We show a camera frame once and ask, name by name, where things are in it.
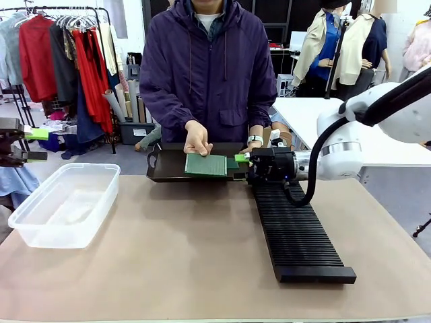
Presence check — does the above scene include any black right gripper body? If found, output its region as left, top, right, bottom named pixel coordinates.
left=248, top=147, right=296, bottom=184

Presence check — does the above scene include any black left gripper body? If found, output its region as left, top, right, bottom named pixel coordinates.
left=0, top=117, right=28, bottom=168

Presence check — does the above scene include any light green gridded PCB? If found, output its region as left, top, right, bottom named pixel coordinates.
left=184, top=153, right=227, bottom=178

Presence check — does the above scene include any black rectangular serving tray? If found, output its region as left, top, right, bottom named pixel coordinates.
left=145, top=142, right=252, bottom=184

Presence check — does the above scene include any person's left forearm purple sleeve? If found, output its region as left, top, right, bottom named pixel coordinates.
left=248, top=96, right=277, bottom=137

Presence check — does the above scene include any person's right forearm purple sleeve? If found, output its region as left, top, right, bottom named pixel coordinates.
left=139, top=90, right=199, bottom=132

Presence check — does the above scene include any person's right hand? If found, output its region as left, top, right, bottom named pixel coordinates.
left=183, top=120, right=214, bottom=157

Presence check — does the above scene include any pile of clothes on floor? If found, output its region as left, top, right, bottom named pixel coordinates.
left=37, top=110, right=79, bottom=159

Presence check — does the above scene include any light blue cloth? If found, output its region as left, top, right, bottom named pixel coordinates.
left=0, top=166, right=42, bottom=200

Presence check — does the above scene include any navy blue hanging garment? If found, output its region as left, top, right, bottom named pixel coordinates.
left=76, top=80, right=106, bottom=145

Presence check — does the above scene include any clear plastic storage box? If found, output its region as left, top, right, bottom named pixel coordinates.
left=7, top=162, right=121, bottom=250

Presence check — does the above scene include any white work table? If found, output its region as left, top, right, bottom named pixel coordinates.
left=271, top=96, right=431, bottom=166

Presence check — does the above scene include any dark grey hanging jacket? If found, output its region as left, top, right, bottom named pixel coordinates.
left=49, top=22, right=81, bottom=106

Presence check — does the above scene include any long red hanging dress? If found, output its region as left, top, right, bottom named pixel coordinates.
left=72, top=29, right=114, bottom=135

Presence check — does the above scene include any black slotted PCB rack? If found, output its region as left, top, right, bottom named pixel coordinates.
left=248, top=180, right=357, bottom=284

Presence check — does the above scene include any red hanging shirt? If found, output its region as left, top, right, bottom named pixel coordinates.
left=19, top=15, right=59, bottom=104

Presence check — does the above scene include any beige paper roll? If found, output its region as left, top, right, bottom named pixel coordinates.
left=102, top=89, right=127, bottom=124
left=114, top=83, right=134, bottom=119

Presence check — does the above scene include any white plastic crate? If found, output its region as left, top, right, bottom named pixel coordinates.
left=275, top=73, right=298, bottom=98

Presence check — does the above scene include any black metal clothes rack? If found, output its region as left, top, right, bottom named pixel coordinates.
left=0, top=5, right=117, bottom=155

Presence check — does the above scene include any light blue hanging shirt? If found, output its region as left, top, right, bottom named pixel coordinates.
left=0, top=13, right=25, bottom=87

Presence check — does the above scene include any purple hooded jacket torso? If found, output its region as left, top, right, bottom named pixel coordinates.
left=139, top=0, right=277, bottom=144

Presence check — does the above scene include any grey plastic storage bin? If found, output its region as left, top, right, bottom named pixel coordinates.
left=118, top=121, right=156, bottom=146

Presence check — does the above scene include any cream hanging garment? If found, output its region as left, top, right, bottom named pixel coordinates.
left=99, top=22, right=119, bottom=77

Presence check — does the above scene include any mannequin beige coat blue shirt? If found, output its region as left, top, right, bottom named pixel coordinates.
left=292, top=5, right=345, bottom=91

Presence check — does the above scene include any mannequin cream and navy top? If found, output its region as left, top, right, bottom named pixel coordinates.
left=337, top=9, right=394, bottom=92

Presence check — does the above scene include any black tripod leg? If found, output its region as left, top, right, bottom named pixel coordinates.
left=412, top=214, right=431, bottom=238

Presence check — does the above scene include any mannequin pink garment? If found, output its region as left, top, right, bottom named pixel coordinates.
left=401, top=19, right=431, bottom=72

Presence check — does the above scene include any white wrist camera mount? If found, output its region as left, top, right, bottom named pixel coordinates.
left=269, top=129, right=286, bottom=148

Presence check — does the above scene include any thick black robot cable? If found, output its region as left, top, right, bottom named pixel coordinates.
left=284, top=65, right=431, bottom=208

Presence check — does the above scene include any black camera stand pole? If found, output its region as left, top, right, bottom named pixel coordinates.
left=324, top=16, right=352, bottom=101

